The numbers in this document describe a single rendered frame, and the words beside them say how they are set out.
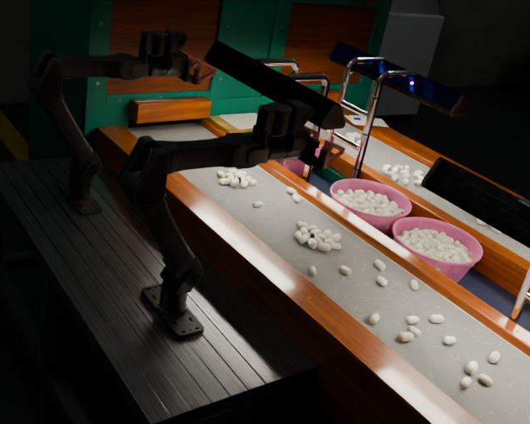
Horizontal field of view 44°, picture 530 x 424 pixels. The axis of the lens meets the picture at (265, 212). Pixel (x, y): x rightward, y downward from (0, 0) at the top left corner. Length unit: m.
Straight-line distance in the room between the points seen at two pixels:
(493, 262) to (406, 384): 0.76
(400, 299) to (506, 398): 0.36
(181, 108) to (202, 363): 1.17
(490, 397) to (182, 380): 0.64
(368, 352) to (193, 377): 0.38
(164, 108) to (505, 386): 1.45
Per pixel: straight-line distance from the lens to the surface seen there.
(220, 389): 1.41
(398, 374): 1.42
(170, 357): 1.47
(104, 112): 2.33
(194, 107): 2.43
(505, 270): 2.05
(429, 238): 2.05
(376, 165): 2.50
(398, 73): 2.28
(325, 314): 1.52
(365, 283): 1.72
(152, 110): 2.34
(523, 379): 1.60
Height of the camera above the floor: 1.62
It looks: 27 degrees down
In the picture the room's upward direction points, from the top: 11 degrees clockwise
